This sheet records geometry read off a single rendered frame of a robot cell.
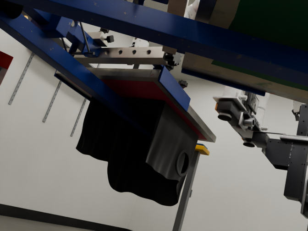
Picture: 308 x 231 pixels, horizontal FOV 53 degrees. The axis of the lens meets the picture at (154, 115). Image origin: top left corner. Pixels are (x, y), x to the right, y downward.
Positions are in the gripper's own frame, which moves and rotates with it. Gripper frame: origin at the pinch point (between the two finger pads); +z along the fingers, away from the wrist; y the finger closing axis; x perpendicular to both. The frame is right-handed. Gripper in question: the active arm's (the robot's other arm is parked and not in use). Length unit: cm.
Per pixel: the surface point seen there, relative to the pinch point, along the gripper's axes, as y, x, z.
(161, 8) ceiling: 172, 126, -188
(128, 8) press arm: -62, -44, 21
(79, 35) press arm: -39.2, -2.3, 10.5
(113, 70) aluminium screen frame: -18.2, -5.7, 13.7
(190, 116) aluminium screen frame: 19.9, -28.4, 16.9
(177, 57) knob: -23.5, -37.8, 10.4
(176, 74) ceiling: 354, 181, -186
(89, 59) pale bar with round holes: -24.9, 3.8, 12.4
